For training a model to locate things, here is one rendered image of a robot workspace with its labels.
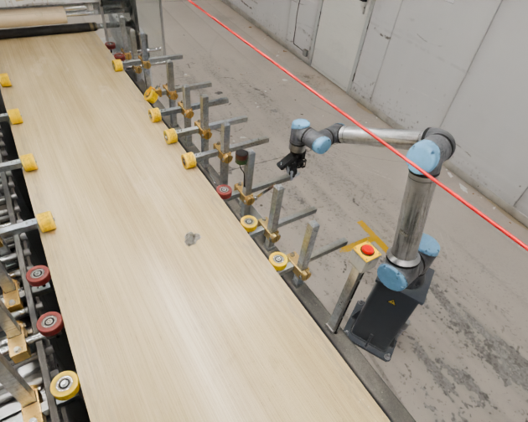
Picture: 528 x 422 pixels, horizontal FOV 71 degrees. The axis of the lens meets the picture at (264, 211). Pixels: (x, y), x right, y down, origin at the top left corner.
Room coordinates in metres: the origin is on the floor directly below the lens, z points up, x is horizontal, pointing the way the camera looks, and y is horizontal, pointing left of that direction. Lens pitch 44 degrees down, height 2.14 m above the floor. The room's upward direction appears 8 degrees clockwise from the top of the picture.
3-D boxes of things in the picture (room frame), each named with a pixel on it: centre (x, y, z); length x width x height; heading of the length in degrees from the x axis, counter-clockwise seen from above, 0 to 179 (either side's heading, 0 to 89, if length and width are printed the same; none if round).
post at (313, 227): (1.05, -0.20, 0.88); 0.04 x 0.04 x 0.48; 37
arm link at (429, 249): (1.27, -0.79, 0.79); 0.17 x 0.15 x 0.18; 137
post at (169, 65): (2.24, 0.71, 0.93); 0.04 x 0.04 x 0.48; 37
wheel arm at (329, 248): (1.13, -0.25, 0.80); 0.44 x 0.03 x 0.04; 127
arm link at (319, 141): (1.60, -0.22, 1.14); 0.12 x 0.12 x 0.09; 47
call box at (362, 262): (0.84, -0.36, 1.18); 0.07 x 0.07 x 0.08; 37
